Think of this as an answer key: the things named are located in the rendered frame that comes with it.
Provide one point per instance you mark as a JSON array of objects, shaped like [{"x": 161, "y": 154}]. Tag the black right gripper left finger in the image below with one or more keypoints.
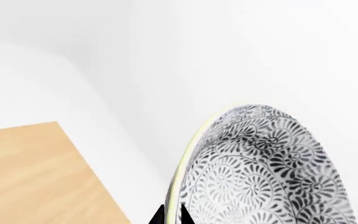
[{"x": 158, "y": 217}]

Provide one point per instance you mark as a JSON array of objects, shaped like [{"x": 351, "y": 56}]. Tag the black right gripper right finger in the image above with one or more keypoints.
[{"x": 186, "y": 217}]

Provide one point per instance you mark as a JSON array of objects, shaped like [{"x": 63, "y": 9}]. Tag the black white patterned bowl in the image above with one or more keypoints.
[{"x": 259, "y": 168}]

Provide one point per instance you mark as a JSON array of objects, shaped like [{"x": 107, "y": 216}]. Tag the light wooden cabinet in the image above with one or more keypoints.
[{"x": 39, "y": 177}]

